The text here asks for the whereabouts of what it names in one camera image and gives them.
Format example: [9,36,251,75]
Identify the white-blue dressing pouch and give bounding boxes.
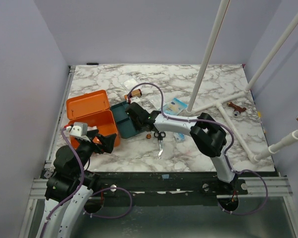
[163,98,187,116]

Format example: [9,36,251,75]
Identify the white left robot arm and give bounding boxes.
[36,125,117,238]

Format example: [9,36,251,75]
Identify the brown medicine bottle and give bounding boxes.
[124,89,142,100]

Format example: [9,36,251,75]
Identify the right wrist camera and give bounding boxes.
[126,96,142,106]

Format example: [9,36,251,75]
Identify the orange medicine kit box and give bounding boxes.
[66,90,119,136]

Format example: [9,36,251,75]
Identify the clear plastic packet far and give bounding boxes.
[122,78,138,91]

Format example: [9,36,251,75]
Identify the teal divided tray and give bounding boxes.
[110,102,143,139]

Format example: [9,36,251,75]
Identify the white PVC pipe frame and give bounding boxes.
[187,0,298,166]

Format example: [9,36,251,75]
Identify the black-handled scissors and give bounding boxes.
[154,131,166,159]

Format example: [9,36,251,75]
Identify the clear gauze pad packet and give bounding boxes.
[149,95,162,110]

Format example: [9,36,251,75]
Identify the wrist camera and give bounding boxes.
[64,122,88,137]
[126,96,142,106]

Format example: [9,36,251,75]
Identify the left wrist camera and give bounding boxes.
[64,122,88,137]

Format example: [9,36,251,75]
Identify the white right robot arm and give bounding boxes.
[125,103,238,194]

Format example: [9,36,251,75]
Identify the alcohol pad packets bag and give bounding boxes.
[173,133,186,143]

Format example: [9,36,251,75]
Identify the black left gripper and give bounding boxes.
[74,129,117,176]

